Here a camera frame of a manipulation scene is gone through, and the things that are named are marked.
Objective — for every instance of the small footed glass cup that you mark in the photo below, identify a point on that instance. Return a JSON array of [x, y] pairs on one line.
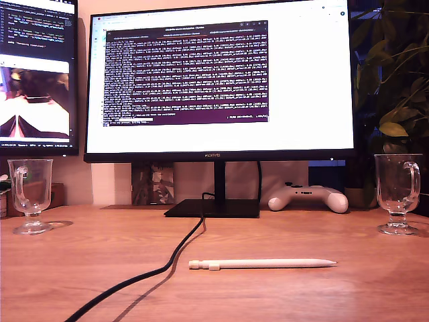
[[33, 201], [390, 188]]

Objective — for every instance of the white pen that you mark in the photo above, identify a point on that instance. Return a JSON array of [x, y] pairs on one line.
[[268, 263]]

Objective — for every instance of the black monitor stand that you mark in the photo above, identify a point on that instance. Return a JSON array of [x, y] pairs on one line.
[[219, 181]]

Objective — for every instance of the camouflage pattern box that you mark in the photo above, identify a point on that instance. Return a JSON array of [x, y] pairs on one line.
[[154, 188]]

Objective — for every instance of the flat brown mat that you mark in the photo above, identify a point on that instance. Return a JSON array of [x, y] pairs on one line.
[[134, 207]]

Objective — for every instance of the large black Huawei monitor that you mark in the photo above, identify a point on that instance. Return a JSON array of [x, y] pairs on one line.
[[301, 84]]

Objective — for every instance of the white game controller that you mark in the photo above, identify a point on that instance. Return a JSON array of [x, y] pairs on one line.
[[332, 201]]

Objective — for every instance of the pale plant pot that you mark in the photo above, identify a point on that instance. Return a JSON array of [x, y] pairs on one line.
[[355, 198]]

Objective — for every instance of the brown cardboard box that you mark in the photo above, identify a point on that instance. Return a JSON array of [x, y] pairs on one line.
[[57, 198]]

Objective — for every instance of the green leafy houseplant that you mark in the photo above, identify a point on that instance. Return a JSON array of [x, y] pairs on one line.
[[393, 129]]

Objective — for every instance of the green plastic package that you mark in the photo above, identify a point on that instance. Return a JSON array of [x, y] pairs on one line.
[[4, 184]]

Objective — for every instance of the black monitor with code editor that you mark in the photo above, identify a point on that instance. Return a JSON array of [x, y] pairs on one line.
[[33, 33]]

